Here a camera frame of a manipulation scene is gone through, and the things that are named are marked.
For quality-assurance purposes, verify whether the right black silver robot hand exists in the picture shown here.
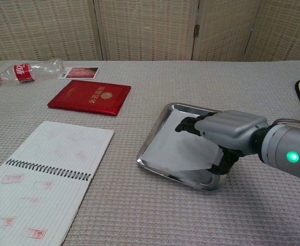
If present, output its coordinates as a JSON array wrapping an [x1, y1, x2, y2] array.
[[174, 110, 270, 176]]

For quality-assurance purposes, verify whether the rectangular metal tray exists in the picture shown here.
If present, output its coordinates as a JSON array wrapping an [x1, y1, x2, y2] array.
[[136, 102, 226, 192]]

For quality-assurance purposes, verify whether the beige woven tablecloth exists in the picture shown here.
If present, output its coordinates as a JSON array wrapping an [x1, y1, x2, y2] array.
[[0, 60, 300, 246]]

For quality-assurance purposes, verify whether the beige folding screen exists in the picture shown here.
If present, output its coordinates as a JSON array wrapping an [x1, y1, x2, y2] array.
[[0, 0, 300, 63]]

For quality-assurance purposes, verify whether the red certificate booklet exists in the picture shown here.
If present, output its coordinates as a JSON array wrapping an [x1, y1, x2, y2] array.
[[47, 79, 132, 117]]

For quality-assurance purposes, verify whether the red photo postcard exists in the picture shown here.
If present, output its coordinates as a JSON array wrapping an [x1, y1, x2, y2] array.
[[58, 67, 100, 79]]

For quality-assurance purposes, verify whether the white spiral notebook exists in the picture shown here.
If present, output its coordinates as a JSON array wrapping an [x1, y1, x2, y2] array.
[[0, 120, 115, 246]]

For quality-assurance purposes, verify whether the empty plastic cola bottle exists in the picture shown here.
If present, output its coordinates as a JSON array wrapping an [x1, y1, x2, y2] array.
[[0, 58, 65, 83]]

